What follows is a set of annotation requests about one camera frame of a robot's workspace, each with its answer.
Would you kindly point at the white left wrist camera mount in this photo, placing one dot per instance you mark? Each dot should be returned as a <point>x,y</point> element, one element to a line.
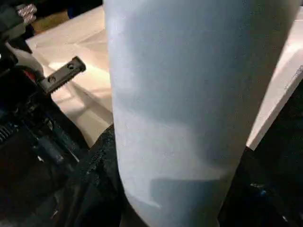
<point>23,56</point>

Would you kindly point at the white plastic table top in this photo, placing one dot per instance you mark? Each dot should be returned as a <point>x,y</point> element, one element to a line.
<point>75,42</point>

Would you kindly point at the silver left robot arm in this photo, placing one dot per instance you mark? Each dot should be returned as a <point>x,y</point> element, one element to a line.
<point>11,23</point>

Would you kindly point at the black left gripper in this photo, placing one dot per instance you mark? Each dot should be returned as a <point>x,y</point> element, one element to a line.
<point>23,106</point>

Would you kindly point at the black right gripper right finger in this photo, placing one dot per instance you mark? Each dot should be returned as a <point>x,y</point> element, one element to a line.
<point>265,201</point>

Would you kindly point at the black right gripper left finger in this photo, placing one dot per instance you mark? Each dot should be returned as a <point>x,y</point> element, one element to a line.
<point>94,189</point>

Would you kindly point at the white plastic table leg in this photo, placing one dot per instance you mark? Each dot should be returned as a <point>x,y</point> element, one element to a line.
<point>189,94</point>

